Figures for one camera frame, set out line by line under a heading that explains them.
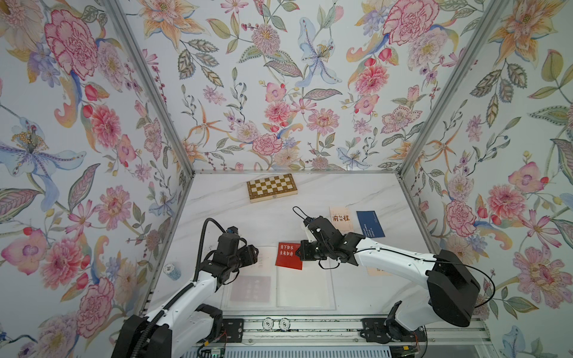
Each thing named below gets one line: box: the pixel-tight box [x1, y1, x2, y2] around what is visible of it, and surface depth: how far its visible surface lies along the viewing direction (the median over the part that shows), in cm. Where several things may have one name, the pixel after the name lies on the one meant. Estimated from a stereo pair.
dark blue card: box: [355, 210, 386, 238], surface depth 103 cm
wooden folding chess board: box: [246, 173, 299, 204], surface depth 113 cm
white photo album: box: [220, 245, 337, 312], surface depth 84 cm
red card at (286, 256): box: [275, 241, 303, 270], surface depth 87 cm
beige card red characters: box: [329, 206, 355, 235], surface depth 106 cm
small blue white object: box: [162, 262, 183, 281], surface depth 83 cm
